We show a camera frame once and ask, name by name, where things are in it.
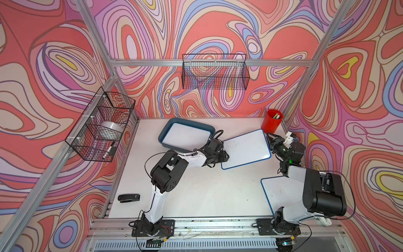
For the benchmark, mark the red plastic cup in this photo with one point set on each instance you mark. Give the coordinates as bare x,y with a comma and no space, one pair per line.
269,124

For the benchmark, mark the teal plastic storage box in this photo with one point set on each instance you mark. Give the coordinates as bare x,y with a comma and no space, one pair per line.
187,123

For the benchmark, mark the wire basket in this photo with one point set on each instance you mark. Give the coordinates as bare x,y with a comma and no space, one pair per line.
215,71
105,119

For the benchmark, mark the white clip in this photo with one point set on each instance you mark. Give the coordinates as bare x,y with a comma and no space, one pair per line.
325,221

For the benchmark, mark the back wire basket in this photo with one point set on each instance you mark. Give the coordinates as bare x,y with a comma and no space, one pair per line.
215,71

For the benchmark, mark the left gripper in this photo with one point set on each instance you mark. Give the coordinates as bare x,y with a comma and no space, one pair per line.
224,156

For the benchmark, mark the silver tape roll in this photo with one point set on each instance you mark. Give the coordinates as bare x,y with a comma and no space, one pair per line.
110,130

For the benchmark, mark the left wire basket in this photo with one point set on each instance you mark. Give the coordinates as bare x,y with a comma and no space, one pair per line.
105,119

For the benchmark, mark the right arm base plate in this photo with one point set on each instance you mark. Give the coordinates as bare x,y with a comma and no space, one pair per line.
270,226

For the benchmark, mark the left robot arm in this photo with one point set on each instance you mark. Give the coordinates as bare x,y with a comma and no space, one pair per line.
167,173

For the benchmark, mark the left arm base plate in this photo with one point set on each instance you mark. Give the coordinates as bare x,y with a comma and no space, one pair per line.
144,228

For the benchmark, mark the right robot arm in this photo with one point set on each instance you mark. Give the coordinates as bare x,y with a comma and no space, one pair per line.
322,193

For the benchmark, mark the blue whiteboard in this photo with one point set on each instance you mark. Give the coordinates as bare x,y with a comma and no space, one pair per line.
186,137
281,191
246,149

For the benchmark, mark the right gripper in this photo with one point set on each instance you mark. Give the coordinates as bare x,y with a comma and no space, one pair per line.
274,142

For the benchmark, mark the marker in wire basket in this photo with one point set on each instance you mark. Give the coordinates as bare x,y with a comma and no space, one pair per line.
109,153

